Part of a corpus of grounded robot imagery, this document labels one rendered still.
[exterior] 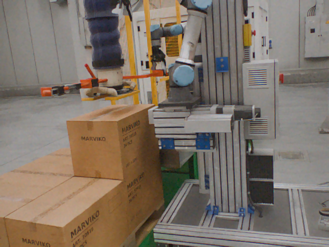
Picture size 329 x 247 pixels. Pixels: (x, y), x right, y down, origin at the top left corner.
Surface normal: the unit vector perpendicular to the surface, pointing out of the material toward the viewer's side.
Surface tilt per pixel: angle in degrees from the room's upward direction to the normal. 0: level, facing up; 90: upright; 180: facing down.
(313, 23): 90
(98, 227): 90
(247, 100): 90
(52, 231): 90
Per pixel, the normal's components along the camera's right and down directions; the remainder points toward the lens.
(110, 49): 0.43, -0.08
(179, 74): 0.14, 0.32
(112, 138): -0.38, 0.23
